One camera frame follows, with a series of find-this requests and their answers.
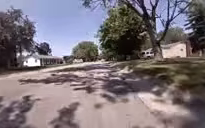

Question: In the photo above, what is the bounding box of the grass verge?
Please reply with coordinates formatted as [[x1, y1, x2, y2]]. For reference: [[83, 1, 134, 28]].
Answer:
[[110, 57, 205, 98]]

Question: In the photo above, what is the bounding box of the large bare-branched tree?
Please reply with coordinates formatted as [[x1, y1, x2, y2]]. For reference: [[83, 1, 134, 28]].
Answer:
[[81, 0, 194, 62]]

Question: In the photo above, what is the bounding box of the round green tree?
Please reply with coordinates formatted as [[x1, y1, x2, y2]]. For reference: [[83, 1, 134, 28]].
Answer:
[[71, 40, 100, 62]]

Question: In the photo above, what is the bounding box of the beige house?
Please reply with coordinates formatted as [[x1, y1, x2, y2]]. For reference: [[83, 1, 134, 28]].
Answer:
[[160, 40, 193, 59]]

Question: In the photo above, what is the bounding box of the leafy green tree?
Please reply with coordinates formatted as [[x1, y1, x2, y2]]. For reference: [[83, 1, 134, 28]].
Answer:
[[97, 4, 150, 61]]

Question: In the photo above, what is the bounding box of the white low house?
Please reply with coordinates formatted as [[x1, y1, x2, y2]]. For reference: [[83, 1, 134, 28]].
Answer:
[[17, 53, 64, 68]]

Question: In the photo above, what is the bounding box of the grey asphalt road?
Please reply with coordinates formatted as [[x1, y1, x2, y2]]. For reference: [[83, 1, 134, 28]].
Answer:
[[0, 61, 205, 128]]

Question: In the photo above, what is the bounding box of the small dark tree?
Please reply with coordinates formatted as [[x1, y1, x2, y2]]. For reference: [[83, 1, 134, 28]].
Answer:
[[35, 41, 53, 57]]

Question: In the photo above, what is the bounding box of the grass strip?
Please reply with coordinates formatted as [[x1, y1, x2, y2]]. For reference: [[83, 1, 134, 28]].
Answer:
[[0, 63, 68, 77]]

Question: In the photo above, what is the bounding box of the white vehicle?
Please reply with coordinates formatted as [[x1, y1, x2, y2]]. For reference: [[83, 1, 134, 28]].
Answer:
[[139, 49, 156, 60]]

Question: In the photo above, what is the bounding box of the dark conifer tree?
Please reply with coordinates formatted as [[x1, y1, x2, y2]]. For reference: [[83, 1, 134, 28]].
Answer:
[[184, 0, 205, 57]]

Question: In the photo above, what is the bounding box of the large dark leafy tree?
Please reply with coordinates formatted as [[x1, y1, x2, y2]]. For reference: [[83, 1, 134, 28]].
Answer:
[[0, 7, 38, 70]]

